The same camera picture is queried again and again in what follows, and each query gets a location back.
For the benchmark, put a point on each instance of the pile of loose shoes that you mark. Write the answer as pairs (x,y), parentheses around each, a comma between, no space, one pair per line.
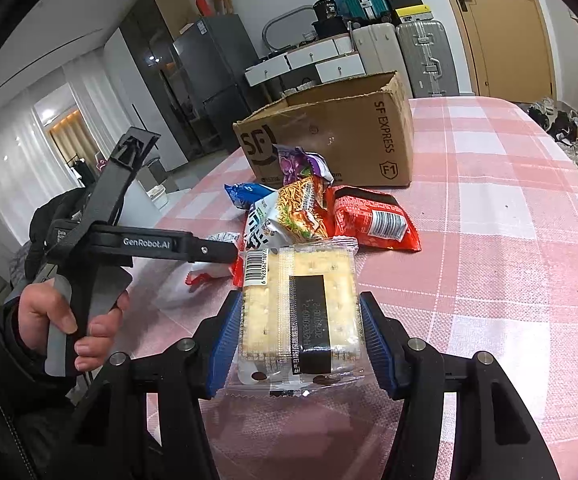
(569,130)

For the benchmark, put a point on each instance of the pink checkered tablecloth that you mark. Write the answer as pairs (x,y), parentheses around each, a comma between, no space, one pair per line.
(494,260)

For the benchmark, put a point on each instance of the dark glass cabinet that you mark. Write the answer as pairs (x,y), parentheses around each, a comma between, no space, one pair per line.
(154,70)

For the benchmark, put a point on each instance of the arched metal frame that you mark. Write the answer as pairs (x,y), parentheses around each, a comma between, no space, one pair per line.
(281,20)

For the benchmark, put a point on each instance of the white sheer curtain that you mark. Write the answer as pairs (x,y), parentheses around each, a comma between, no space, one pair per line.
(9,170)

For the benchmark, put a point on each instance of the beige suitcase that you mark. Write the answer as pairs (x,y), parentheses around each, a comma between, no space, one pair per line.
(379,55)

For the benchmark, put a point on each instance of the yellow black shoe box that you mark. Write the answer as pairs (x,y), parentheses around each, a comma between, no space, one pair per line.
(413,12)

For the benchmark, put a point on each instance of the person's left hand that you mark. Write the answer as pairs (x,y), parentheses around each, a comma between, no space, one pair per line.
(34,310)

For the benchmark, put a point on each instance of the orange noodle packet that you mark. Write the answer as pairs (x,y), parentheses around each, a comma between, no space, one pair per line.
(301,207)

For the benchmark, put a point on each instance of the brown paper box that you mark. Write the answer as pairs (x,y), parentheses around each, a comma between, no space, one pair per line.
(221,0)

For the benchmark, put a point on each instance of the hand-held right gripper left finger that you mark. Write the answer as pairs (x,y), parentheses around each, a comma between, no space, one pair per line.
(224,340)

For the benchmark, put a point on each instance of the purple snack packet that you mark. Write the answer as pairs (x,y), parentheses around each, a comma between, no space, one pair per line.
(299,162)

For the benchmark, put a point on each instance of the black flat case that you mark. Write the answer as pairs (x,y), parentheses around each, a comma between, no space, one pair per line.
(330,27)

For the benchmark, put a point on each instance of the clear cracker packet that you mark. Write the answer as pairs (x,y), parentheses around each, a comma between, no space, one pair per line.
(299,310)

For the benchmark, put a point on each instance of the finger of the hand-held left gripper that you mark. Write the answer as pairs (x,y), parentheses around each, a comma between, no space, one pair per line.
(119,180)
(216,251)

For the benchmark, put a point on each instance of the white red snack packet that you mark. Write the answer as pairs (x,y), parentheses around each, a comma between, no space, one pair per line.
(214,240)

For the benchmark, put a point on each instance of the beige curtain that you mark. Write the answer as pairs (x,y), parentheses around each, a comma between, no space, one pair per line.
(71,140)

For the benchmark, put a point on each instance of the wooden door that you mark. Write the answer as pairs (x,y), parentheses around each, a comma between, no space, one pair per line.
(504,30)

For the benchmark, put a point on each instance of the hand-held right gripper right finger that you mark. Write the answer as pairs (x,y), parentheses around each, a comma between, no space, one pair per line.
(376,345)

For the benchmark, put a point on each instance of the flat cardboard sheet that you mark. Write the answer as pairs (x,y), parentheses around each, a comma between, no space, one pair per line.
(169,10)

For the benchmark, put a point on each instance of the blue cookie packet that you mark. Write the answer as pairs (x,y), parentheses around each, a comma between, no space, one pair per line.
(246,195)

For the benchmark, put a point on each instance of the white wardrobe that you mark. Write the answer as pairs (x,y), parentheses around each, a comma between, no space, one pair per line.
(119,90)

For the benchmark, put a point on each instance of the red paper bag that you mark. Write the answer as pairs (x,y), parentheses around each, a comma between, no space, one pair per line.
(202,5)

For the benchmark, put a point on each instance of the white drawer desk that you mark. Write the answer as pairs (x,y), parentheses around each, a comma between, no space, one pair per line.
(314,62)

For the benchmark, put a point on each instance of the grey refrigerator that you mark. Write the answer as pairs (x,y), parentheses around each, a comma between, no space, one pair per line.
(214,75)

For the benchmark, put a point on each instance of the silver suitcase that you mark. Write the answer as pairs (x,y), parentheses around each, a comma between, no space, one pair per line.
(426,57)

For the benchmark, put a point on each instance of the black printed box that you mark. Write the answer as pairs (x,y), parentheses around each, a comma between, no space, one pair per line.
(326,7)

